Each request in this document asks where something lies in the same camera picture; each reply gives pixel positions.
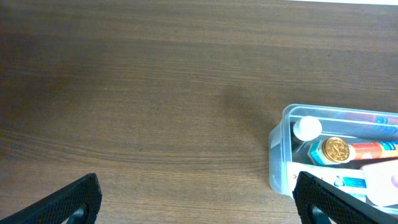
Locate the white calamine lotion bottle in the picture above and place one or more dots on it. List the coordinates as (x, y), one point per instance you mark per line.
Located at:
(381, 182)

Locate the dark bottle white cap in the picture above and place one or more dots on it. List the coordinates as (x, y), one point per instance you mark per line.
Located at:
(303, 131)

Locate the gold lid small jar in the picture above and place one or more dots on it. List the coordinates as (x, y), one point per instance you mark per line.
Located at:
(330, 152)

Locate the clear plastic container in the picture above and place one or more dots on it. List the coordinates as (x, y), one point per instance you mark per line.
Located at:
(351, 125)

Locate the orange tube white cap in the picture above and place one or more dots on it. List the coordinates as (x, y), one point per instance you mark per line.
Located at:
(374, 150)

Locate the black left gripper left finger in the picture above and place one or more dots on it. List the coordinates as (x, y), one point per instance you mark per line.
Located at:
(78, 202)

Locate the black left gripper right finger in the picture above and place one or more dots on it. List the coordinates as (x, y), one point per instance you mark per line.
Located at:
(318, 202)

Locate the white Panadol box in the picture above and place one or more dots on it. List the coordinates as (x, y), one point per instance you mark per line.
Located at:
(351, 181)

